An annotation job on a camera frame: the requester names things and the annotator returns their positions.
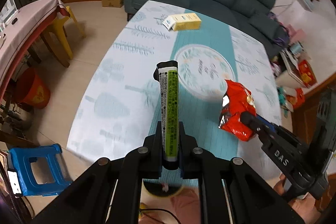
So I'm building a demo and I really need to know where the red gift box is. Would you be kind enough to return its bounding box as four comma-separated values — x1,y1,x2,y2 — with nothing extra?
298,60,317,88

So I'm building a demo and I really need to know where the yellow toothpaste box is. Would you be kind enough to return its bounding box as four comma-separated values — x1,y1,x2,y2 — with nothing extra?
162,12,202,31

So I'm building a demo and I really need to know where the wooden door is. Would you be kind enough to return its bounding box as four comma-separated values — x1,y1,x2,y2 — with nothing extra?
291,79,335,144

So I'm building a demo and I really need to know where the yellow round trash bin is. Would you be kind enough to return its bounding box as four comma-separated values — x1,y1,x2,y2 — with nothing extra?
143,180,183,198

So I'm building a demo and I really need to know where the white teal patterned tablecloth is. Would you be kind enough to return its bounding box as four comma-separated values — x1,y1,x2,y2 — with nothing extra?
65,0,283,188

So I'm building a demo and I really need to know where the pink trouser leg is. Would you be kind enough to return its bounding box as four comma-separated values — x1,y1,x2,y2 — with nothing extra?
138,188,201,223

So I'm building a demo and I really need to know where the black cable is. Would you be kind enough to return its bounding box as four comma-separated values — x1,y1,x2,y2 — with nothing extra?
139,207,182,224

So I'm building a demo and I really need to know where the green black snack packet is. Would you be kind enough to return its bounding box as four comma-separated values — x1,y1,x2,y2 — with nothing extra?
153,60,179,162

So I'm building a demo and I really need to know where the right human hand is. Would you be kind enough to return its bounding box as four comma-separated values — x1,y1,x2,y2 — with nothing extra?
273,173,323,223

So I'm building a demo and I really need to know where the red plastic bucket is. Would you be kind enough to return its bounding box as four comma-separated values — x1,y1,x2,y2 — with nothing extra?
14,68,51,109

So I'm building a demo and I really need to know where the yellow plastic stool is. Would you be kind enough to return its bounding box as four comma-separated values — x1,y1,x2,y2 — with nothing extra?
40,6,86,68

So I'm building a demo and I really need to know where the blue plastic stool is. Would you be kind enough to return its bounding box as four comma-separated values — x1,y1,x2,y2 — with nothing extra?
9,144,72,196

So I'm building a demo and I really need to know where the pink cloth side table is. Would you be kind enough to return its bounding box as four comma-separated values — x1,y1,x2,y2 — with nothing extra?
0,0,70,97

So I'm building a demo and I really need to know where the white smartphone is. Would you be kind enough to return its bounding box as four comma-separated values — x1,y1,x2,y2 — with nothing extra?
7,170,23,197

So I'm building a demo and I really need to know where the red foil bag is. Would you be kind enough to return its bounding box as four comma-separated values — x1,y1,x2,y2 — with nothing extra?
219,80,256,141

